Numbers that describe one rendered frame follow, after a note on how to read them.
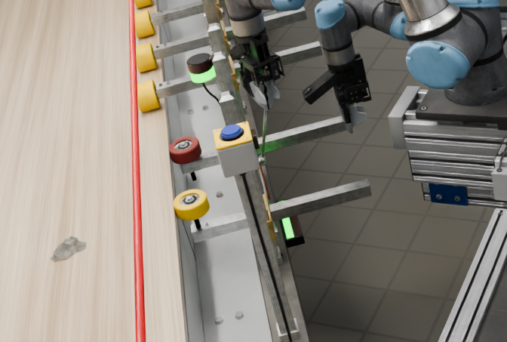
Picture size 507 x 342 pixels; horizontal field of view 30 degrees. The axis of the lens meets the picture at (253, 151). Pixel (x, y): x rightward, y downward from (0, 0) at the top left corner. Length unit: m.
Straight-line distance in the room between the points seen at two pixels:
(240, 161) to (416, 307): 1.45
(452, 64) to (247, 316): 0.81
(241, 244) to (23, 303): 0.66
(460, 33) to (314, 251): 1.67
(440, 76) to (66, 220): 0.96
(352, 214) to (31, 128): 1.32
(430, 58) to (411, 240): 1.57
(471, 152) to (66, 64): 1.44
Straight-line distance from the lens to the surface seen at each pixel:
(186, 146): 2.41
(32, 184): 2.50
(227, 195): 2.69
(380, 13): 2.26
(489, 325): 2.73
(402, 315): 3.09
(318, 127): 2.42
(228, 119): 2.04
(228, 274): 2.41
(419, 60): 1.88
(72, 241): 2.19
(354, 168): 3.77
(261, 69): 2.15
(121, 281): 2.04
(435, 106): 2.07
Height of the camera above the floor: 2.11
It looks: 32 degrees down
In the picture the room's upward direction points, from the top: 15 degrees counter-clockwise
